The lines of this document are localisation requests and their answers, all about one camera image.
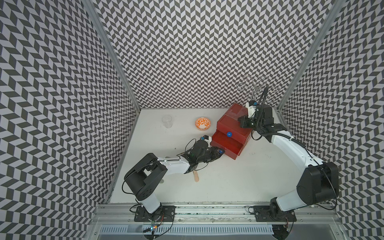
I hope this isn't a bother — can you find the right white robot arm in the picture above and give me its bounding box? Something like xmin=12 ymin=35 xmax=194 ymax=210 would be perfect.
xmin=238 ymin=102 xmax=339 ymax=219

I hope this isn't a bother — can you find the red drawer cabinet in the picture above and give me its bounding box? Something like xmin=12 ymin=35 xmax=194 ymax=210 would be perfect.
xmin=217 ymin=104 xmax=252 ymax=151

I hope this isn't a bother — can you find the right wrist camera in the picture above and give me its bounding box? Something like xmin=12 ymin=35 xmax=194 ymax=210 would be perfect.
xmin=246 ymin=100 xmax=258 ymax=119

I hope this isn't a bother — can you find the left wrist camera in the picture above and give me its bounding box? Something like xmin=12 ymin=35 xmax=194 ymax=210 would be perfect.
xmin=201 ymin=135 xmax=212 ymax=145

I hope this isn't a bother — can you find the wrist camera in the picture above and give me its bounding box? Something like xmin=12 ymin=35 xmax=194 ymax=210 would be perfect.
xmin=246 ymin=100 xmax=258 ymax=119
xmin=201 ymin=135 xmax=212 ymax=145

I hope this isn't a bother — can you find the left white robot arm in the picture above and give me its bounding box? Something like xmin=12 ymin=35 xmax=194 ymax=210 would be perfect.
xmin=122 ymin=138 xmax=225 ymax=214

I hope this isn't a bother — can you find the orange patterned bowl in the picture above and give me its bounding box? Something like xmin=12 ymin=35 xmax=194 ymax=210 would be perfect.
xmin=195 ymin=117 xmax=211 ymax=131

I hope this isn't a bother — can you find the aluminium front rail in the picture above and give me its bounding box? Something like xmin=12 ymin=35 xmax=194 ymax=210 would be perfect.
xmin=85 ymin=203 xmax=348 ymax=240

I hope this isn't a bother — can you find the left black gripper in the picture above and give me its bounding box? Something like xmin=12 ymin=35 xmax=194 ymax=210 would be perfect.
xmin=197 ymin=146 xmax=226 ymax=164

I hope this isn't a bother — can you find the chrome wire rack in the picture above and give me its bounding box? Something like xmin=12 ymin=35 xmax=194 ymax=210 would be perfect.
xmin=235 ymin=75 xmax=280 ymax=107

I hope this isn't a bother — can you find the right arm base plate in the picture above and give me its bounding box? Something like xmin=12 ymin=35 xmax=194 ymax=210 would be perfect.
xmin=252 ymin=205 xmax=297 ymax=223

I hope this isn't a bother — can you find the clear plastic cup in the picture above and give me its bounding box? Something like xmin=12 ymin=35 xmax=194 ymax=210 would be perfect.
xmin=162 ymin=115 xmax=173 ymax=129

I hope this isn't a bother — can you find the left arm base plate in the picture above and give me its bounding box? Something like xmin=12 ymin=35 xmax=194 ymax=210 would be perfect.
xmin=134 ymin=205 xmax=176 ymax=223

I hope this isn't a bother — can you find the orange fruit knife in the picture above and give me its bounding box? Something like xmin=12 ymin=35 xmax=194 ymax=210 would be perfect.
xmin=193 ymin=171 xmax=200 ymax=183

